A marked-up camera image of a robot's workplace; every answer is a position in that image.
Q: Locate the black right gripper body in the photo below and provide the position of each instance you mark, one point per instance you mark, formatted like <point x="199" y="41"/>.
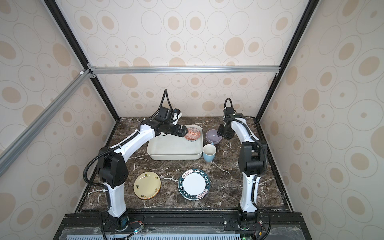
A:
<point x="226" y="132"/>

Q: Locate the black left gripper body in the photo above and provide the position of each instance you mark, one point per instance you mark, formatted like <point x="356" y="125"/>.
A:
<point x="174" y="130"/>

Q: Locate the red patterned bowl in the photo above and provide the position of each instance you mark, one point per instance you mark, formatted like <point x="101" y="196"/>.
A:
<point x="193" y="134"/>

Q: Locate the purple bowl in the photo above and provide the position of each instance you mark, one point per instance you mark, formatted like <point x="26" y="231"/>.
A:
<point x="213" y="137"/>

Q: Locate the light blue mug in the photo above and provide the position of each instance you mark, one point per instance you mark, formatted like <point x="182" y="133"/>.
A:
<point x="209" y="152"/>

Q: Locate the green rimmed white plate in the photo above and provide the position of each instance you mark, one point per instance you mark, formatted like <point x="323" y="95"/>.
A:
<point x="194" y="184"/>

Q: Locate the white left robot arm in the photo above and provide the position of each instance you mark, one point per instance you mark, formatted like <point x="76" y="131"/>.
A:
<point x="111" y="162"/>

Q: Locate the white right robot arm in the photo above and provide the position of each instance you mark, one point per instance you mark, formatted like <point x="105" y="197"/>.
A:
<point x="253" y="158"/>

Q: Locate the white plastic bin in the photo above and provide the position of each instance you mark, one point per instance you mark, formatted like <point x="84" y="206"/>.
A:
<point x="171" y="147"/>

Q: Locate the yellow plate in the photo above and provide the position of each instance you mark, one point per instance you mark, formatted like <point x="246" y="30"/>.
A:
<point x="147" y="185"/>

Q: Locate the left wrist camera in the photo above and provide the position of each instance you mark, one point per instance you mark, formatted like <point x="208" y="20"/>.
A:
<point x="168" y="116"/>

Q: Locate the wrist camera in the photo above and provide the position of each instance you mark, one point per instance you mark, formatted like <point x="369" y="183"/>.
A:
<point x="168" y="116"/>
<point x="230" y="113"/>

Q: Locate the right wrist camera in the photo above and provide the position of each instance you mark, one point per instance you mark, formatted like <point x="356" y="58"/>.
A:
<point x="230" y="113"/>

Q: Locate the aluminium rail back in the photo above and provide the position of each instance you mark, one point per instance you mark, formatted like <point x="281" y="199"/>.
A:
<point x="185" y="70"/>

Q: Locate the aluminium rail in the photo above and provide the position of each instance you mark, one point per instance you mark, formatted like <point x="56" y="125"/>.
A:
<point x="25" y="138"/>
<point x="185" y="70"/>

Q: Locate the black corner frame post left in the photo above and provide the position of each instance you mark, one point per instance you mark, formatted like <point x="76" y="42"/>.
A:
<point x="53" y="8"/>

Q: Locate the black corner frame post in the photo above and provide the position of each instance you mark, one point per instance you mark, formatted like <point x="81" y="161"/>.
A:
<point x="53" y="8"/>
<point x="302" y="25"/>

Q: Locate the aluminium rail left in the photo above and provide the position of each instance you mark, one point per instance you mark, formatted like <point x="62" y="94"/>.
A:
<point x="25" y="138"/>

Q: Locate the black corner frame post right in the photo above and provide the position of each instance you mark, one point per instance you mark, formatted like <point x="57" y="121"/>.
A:
<point x="302" y="25"/>

